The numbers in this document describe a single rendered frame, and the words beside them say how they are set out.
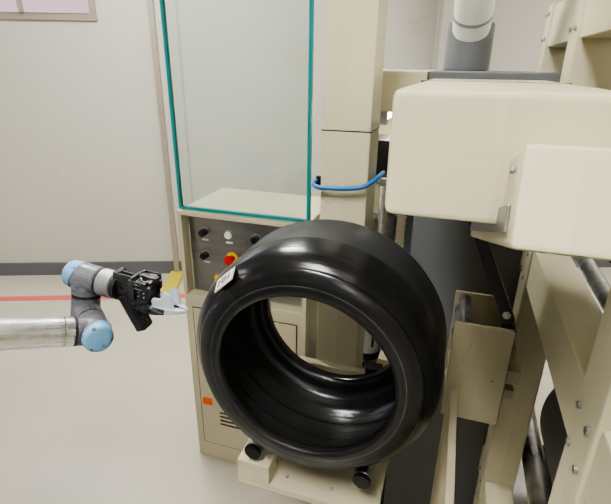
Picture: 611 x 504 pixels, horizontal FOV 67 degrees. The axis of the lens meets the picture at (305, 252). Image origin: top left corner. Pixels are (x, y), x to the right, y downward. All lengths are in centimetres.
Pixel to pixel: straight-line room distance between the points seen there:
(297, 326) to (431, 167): 138
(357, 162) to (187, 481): 176
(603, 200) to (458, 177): 16
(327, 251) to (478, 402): 68
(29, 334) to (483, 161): 104
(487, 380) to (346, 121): 77
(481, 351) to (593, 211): 87
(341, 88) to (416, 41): 297
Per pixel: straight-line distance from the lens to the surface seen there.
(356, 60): 120
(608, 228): 48
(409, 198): 57
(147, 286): 125
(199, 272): 201
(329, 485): 133
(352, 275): 90
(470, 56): 172
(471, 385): 136
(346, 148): 122
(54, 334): 126
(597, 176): 48
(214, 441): 246
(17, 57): 446
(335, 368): 146
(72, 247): 466
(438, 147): 56
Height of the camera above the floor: 181
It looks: 22 degrees down
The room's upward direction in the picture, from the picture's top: 1 degrees clockwise
